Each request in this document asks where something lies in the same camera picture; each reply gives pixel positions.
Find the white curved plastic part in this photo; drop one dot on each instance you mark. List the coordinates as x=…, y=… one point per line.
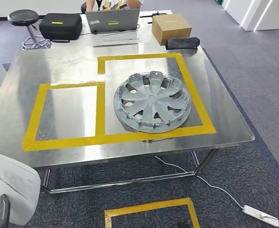
x=11, y=179

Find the stainless steel workbench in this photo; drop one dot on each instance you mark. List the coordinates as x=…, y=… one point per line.
x=65, y=66

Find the yellow tape square outline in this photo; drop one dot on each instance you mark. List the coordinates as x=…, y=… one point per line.
x=149, y=207

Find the black round stool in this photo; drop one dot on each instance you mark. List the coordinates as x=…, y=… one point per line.
x=23, y=16

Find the black zip carry case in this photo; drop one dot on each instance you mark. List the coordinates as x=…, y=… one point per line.
x=61, y=30

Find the light grey desk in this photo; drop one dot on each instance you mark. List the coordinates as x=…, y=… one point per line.
x=87, y=39

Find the grey plastic wheel cover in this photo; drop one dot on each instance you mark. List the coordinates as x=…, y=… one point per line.
x=151, y=100

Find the black office chair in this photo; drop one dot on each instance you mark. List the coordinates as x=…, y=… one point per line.
x=83, y=7

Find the grey laptop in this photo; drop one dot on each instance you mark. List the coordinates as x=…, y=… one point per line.
x=125, y=20

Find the person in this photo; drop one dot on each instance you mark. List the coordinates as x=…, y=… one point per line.
x=132, y=3

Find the black flat tool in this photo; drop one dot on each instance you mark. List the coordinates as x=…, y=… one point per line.
x=158, y=14

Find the brown cardboard box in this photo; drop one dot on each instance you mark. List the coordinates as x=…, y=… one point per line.
x=170, y=30

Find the black folded umbrella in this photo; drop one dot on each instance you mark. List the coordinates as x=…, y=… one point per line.
x=182, y=43

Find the white power strip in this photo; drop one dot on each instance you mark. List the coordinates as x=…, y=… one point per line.
x=260, y=215

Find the white lit display block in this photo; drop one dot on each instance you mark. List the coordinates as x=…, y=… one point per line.
x=248, y=12

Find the small yellow tape frame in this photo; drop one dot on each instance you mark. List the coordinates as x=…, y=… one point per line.
x=36, y=116

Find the large yellow tape frame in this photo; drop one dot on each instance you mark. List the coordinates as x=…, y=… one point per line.
x=193, y=91

